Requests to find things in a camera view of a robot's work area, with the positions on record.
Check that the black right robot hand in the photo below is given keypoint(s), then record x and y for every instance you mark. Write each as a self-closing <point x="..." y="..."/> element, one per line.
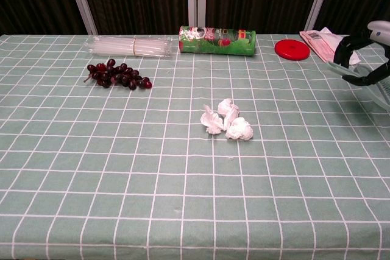
<point x="381" y="31"/>

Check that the tall white tissue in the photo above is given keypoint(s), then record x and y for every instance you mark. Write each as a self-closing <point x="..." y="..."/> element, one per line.
<point x="228" y="108"/>

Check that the pink white plastic package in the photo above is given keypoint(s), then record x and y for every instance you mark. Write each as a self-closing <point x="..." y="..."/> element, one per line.
<point x="323" y="44"/>

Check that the red round plastic lid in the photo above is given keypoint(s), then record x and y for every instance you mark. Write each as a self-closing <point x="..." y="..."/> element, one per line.
<point x="292" y="50"/>

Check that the green chip can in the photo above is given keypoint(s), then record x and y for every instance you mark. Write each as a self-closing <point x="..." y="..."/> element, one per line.
<point x="213" y="42"/>

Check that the clear pack of white straws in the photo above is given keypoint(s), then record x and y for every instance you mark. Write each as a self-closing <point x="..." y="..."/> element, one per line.
<point x="131" y="47"/>

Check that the dark red grape bunch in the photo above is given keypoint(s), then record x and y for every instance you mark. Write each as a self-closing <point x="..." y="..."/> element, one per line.
<point x="117" y="75"/>

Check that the green checkered tablecloth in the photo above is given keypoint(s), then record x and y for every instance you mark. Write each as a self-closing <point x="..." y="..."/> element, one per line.
<point x="152" y="181"/>

